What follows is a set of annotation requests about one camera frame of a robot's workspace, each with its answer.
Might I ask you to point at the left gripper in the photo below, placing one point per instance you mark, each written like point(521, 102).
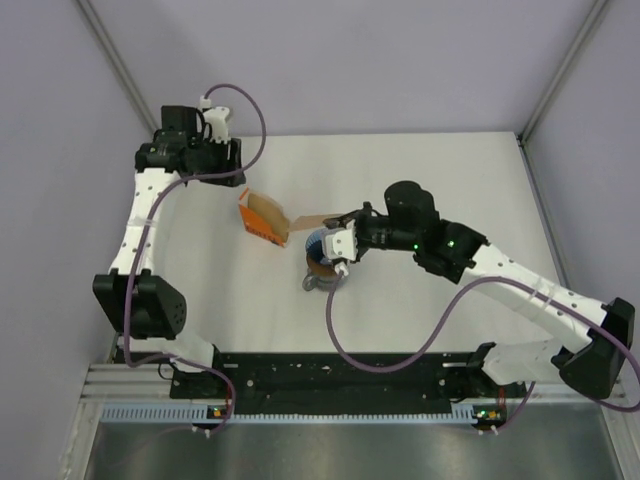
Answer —
point(223, 148)

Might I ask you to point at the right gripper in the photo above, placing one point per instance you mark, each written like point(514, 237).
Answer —
point(360, 216)

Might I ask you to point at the blue glass dripper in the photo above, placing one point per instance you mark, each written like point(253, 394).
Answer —
point(314, 248)

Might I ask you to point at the brown paper coffee filter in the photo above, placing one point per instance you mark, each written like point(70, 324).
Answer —
point(309, 222)

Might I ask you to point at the brown wooden dripper base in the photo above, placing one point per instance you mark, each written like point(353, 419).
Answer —
point(325, 268)

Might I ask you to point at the glass coffee carafe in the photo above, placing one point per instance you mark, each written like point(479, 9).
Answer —
point(313, 281)

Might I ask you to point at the orange coffee filter box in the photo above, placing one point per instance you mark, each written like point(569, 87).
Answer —
point(263, 217)

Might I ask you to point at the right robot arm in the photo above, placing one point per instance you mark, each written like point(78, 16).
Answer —
point(589, 342)

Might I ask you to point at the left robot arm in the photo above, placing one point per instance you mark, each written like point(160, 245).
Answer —
point(135, 293)

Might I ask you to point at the left aluminium corner post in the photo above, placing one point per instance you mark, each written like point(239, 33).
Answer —
point(95, 25)

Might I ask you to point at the aluminium corner post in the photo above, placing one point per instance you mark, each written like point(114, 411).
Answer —
point(95, 25)
point(588, 28)

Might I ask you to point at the black mounting base plate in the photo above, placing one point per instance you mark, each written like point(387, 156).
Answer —
point(359, 403)

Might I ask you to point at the right aluminium corner post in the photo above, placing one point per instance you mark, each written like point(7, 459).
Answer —
point(588, 28)

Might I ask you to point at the aluminium frame rail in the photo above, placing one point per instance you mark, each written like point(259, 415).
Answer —
point(258, 376)

